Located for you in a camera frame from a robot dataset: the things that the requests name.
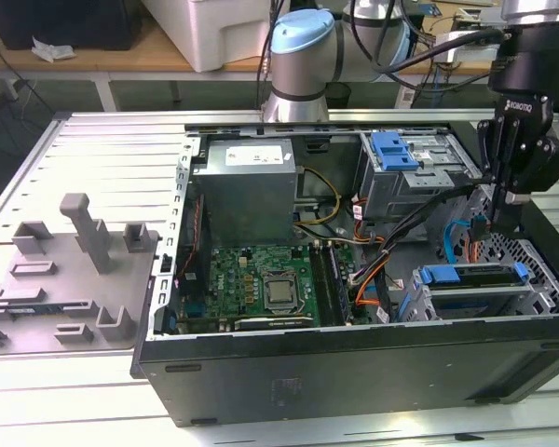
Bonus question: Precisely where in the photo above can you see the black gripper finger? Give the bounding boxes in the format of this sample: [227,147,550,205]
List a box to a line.
[502,133,559,234]
[476,117,512,233]

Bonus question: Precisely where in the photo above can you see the orange power wire black plug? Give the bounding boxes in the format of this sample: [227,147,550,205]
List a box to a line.
[463,218,495,264]

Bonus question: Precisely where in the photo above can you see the blue data wire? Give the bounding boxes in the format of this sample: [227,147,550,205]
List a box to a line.
[442,214,490,269]

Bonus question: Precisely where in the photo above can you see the metal disk bay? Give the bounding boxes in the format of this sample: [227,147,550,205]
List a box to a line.
[395,263,559,322]

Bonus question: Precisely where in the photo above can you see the blue plastic drive latch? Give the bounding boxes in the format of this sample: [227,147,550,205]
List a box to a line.
[371,131,421,171]

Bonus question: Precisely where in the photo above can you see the metal optical drive cage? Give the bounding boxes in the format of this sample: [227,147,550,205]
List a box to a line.
[356,129,484,224]

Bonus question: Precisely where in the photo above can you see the black waste bin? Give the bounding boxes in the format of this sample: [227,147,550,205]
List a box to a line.
[328,83,353,111]

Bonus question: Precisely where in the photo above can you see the RAM stick with chips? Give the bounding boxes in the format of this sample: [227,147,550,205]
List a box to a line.
[325,242,355,326]

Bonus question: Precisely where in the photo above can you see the black RAM slot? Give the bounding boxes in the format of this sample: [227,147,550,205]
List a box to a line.
[310,242,334,327]

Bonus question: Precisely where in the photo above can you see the grey power supply unit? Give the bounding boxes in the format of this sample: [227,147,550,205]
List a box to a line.
[193,138,297,247]

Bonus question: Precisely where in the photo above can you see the silver CPU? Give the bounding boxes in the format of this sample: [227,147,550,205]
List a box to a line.
[267,281,297,304]

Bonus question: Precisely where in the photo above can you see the black open PC case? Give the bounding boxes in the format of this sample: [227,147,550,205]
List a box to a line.
[129,107,559,427]

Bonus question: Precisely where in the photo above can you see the black CPU socket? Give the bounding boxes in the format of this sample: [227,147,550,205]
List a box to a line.
[260,273,306,316]

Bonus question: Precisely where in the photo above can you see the black graphics card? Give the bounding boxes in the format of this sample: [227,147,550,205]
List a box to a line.
[235,316,316,332]

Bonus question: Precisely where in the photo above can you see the green motherboard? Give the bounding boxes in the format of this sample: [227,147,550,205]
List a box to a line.
[182,242,370,333]

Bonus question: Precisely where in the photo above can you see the white foam box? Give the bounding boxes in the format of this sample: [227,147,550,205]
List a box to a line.
[142,0,285,74]

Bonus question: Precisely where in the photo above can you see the black case fan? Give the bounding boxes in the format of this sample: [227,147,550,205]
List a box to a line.
[175,191,214,295]

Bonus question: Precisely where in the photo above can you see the wooden desk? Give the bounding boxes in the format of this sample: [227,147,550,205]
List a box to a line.
[0,0,559,88]

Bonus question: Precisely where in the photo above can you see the black computer tower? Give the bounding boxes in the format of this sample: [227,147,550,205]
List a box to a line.
[0,0,143,51]

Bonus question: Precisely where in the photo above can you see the grey parts rack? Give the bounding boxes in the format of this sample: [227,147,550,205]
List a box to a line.
[0,193,162,358]

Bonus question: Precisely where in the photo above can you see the crumpled white paper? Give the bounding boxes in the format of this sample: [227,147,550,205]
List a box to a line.
[31,37,78,64]

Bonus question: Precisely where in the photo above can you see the green RAM stick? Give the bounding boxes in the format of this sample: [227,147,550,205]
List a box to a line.
[4,305,66,317]

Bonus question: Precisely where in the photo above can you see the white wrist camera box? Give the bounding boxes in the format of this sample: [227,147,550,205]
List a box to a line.
[435,30,498,64]

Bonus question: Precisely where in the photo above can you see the black cable bundle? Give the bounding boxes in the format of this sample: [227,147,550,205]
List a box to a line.
[348,179,488,290]

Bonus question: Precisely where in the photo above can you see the yellow and black wires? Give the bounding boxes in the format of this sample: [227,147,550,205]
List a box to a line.
[293,167,341,229]

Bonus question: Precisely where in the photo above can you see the thin cable with metal plug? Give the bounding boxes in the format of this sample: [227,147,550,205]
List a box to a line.
[255,0,285,113]

